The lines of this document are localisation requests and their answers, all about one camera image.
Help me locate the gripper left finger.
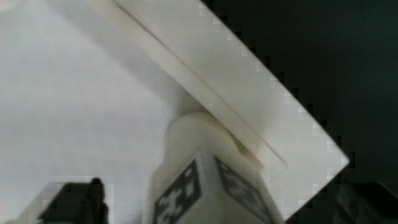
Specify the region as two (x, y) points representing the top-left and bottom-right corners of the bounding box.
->
(40, 178), (109, 224)

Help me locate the white leg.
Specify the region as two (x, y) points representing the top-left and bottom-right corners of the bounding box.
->
(143, 113), (285, 224)

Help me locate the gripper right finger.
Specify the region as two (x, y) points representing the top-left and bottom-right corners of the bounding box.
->
(337, 182), (398, 224)

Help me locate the white square tabletop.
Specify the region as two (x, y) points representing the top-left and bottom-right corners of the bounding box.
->
(0, 0), (292, 224)

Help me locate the white obstacle fence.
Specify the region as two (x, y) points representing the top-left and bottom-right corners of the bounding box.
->
(116, 0), (349, 217)

